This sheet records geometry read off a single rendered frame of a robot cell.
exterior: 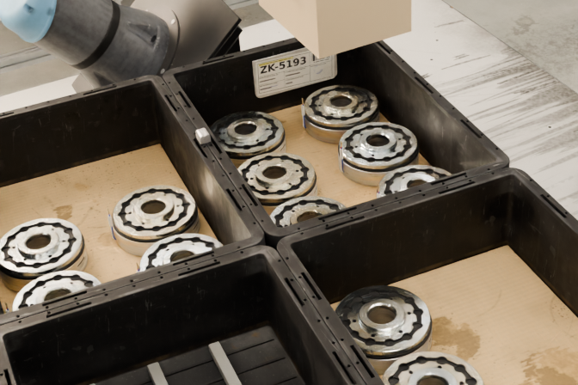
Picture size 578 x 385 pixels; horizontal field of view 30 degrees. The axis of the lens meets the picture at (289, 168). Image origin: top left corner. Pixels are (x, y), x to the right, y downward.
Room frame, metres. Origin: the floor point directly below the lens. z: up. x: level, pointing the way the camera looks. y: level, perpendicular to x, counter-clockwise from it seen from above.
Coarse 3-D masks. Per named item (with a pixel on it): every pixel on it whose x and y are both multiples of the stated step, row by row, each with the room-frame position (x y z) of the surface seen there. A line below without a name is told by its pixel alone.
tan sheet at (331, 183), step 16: (288, 112) 1.29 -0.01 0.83; (288, 128) 1.25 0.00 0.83; (288, 144) 1.21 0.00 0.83; (304, 144) 1.21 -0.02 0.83; (320, 144) 1.20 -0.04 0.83; (336, 144) 1.20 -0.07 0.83; (320, 160) 1.17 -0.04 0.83; (336, 160) 1.16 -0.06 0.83; (320, 176) 1.13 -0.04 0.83; (336, 176) 1.13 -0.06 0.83; (320, 192) 1.09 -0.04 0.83; (336, 192) 1.09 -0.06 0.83; (352, 192) 1.09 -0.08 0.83; (368, 192) 1.09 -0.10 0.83
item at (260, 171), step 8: (256, 168) 1.11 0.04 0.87; (264, 168) 1.10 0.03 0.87; (272, 168) 1.11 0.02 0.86; (280, 168) 1.11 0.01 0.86; (288, 168) 1.10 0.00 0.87; (256, 176) 1.09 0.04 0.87; (264, 176) 1.09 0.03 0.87; (288, 176) 1.08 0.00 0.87; (264, 184) 1.08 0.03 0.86; (272, 184) 1.07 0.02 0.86; (280, 184) 1.07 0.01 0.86
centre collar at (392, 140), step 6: (366, 132) 1.17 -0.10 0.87; (372, 132) 1.17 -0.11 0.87; (378, 132) 1.16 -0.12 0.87; (384, 132) 1.16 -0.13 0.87; (390, 132) 1.16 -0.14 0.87; (360, 138) 1.15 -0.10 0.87; (366, 138) 1.15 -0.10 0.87; (390, 138) 1.15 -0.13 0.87; (396, 138) 1.15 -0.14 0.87; (360, 144) 1.14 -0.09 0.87; (366, 144) 1.14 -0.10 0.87; (390, 144) 1.13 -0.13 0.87; (396, 144) 1.14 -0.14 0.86; (366, 150) 1.13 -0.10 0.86; (372, 150) 1.13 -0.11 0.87; (378, 150) 1.12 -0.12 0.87; (384, 150) 1.13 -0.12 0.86; (390, 150) 1.13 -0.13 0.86
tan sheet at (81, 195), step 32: (128, 160) 1.20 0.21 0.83; (160, 160) 1.19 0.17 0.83; (0, 192) 1.15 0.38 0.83; (32, 192) 1.14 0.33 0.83; (64, 192) 1.14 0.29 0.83; (96, 192) 1.13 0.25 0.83; (128, 192) 1.13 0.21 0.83; (0, 224) 1.08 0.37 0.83; (96, 224) 1.06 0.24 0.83; (96, 256) 1.00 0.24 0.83; (128, 256) 1.00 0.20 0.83; (0, 288) 0.96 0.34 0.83
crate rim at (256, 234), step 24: (72, 96) 1.21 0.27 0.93; (96, 96) 1.21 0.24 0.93; (168, 96) 1.19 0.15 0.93; (0, 120) 1.17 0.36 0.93; (192, 144) 1.08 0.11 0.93; (216, 168) 1.02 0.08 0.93; (240, 216) 0.93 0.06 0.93; (264, 240) 0.89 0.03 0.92; (168, 264) 0.86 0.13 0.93; (192, 264) 0.85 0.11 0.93; (96, 288) 0.83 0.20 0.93; (24, 312) 0.80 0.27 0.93
